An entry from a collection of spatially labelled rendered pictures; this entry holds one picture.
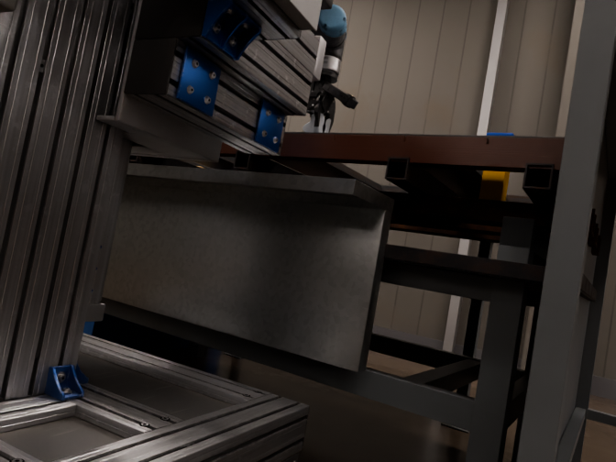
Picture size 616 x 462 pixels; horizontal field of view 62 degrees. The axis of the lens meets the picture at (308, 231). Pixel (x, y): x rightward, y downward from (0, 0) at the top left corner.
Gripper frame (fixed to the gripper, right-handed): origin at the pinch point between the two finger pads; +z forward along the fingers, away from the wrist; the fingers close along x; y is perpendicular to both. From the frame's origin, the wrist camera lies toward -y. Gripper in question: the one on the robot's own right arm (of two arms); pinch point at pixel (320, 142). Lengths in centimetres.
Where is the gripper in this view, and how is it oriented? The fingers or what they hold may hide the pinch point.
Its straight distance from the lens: 146.9
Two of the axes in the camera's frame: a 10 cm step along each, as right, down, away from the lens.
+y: -8.4, -1.2, 5.3
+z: -1.8, 9.8, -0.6
